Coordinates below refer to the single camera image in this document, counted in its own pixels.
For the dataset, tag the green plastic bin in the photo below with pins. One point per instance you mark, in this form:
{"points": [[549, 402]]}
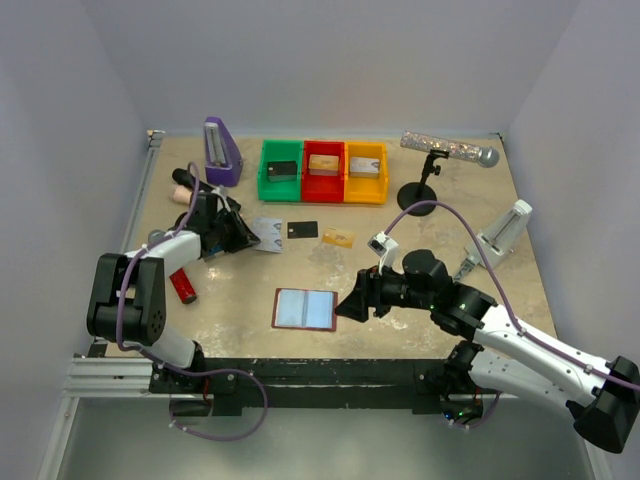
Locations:
{"points": [[280, 150]]}

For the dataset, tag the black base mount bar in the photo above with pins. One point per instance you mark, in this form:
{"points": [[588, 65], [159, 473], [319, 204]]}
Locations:
{"points": [[417, 385]]}

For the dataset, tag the grey credit card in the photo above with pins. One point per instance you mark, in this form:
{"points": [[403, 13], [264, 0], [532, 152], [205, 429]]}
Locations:
{"points": [[302, 229]]}

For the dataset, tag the yellow plastic bin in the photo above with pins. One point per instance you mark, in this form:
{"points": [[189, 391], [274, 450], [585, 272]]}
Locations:
{"points": [[366, 190]]}

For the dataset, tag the black microphone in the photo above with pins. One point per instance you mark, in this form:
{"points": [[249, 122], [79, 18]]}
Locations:
{"points": [[185, 179]]}

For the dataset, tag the black microphone stand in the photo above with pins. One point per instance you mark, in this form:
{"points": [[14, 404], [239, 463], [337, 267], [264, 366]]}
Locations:
{"points": [[418, 196]]}

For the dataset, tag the black card stack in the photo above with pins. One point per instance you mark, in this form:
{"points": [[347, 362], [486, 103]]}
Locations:
{"points": [[281, 171]]}

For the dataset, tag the blue toy brick block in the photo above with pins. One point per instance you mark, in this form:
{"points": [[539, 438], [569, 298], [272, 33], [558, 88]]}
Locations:
{"points": [[212, 252]]}

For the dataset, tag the aluminium frame rail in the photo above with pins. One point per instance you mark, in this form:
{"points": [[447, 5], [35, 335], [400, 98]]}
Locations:
{"points": [[95, 375]]}

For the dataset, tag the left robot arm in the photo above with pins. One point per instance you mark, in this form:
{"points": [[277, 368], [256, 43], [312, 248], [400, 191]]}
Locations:
{"points": [[127, 304]]}

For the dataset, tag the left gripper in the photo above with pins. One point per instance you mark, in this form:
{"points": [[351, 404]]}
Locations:
{"points": [[243, 236]]}

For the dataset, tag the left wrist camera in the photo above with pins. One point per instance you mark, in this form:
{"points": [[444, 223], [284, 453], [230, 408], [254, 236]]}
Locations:
{"points": [[227, 202]]}

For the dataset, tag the white metronome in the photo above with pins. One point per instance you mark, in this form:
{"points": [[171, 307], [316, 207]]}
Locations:
{"points": [[497, 240]]}

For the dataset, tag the gold credit card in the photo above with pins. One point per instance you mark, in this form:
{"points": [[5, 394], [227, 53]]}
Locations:
{"points": [[338, 237]]}

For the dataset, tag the purple metronome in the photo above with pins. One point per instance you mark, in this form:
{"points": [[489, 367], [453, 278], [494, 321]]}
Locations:
{"points": [[223, 160]]}

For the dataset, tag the blue credit card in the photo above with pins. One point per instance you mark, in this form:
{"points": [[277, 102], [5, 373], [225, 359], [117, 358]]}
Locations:
{"points": [[263, 226]]}

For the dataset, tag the gold card stack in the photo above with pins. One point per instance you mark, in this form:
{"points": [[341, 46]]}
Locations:
{"points": [[324, 165]]}

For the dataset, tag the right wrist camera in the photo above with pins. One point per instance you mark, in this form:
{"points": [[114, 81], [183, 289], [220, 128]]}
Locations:
{"points": [[385, 248]]}

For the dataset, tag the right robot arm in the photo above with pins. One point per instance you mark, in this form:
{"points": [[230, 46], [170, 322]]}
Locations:
{"points": [[601, 396]]}

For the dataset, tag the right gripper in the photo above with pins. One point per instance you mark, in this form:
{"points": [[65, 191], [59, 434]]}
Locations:
{"points": [[356, 305]]}

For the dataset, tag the pink microphone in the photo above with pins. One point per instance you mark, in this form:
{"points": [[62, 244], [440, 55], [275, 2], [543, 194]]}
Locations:
{"points": [[181, 195]]}

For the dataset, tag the red glitter microphone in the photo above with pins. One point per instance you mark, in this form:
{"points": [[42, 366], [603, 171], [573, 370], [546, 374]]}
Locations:
{"points": [[179, 279]]}

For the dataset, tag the silver glitter microphone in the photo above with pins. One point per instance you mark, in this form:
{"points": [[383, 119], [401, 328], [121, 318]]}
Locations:
{"points": [[486, 157]]}

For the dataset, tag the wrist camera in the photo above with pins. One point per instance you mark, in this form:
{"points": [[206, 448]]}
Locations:
{"points": [[385, 248], [227, 202]]}

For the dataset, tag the red leather card holder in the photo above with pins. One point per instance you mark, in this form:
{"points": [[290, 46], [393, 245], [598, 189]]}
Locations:
{"points": [[300, 309]]}

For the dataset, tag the silver card stack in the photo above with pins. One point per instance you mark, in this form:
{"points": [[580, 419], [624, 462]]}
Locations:
{"points": [[364, 167]]}

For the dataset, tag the red plastic bin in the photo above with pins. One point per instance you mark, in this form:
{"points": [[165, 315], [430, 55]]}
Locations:
{"points": [[322, 189]]}

